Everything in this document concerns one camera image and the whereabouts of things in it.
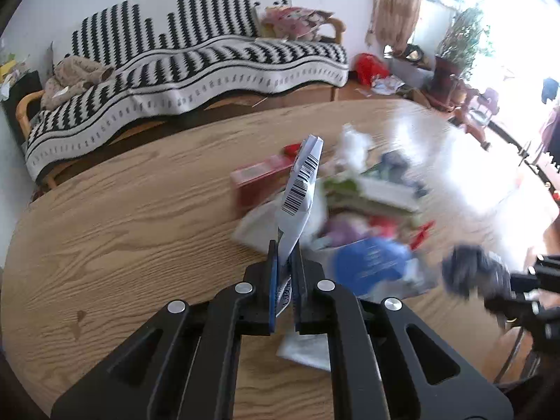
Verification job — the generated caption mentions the beige plush toy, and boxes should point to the beige plush toy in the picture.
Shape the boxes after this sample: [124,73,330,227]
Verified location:
[41,55,115,111]

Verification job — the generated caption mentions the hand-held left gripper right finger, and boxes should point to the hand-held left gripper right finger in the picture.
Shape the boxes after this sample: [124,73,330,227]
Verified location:
[289,244,515,420]

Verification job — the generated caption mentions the printed pillow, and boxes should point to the printed pillow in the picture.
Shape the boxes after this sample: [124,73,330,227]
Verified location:
[260,4,336,43]

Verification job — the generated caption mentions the purple packet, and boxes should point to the purple packet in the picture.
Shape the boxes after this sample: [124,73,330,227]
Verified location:
[323,218,373,251]

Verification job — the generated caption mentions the green and white box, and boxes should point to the green and white box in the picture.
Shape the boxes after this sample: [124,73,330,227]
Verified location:
[321,170,424,225]

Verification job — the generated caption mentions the potted plant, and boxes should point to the potted plant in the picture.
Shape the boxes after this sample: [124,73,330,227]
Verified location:
[432,3,496,102]

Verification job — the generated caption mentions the black side cabinet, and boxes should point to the black side cabinet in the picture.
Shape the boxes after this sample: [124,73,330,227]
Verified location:
[0,70,43,146]

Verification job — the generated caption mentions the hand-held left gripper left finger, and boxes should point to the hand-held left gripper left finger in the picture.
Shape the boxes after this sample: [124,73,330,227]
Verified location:
[50,240,283,420]

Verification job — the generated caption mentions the red box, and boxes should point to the red box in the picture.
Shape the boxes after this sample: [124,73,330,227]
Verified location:
[230,153,299,209]

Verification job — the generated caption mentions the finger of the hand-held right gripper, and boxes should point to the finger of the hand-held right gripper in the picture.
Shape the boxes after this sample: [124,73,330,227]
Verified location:
[483,271,543,329]

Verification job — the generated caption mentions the white barcode packet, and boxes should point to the white barcode packet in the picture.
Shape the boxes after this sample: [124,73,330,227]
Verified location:
[275,135,332,372]

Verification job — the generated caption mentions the dark blue packet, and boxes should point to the dark blue packet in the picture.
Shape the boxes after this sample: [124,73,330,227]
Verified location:
[378,150,428,198]

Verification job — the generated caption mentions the black-white striped sofa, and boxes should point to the black-white striped sofa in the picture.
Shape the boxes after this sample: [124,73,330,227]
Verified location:
[24,0,351,181]

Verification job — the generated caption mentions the white plastic bag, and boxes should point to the white plastic bag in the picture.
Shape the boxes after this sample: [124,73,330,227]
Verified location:
[233,203,329,255]

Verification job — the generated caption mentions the wooden sofa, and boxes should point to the wooden sofa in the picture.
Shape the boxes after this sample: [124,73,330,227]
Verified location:
[15,16,347,191]

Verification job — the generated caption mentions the blue round packet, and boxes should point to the blue round packet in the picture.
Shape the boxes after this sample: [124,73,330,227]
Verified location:
[331,236,439,299]

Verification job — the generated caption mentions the scattered papers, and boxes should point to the scattered papers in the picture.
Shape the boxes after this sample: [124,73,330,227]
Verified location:
[371,74,406,98]

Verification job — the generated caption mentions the patterned curtain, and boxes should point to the patterned curtain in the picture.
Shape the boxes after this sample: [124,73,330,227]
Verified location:
[371,0,426,54]

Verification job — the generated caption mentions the red bag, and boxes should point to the red bag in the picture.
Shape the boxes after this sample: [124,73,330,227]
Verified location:
[353,52,391,87]

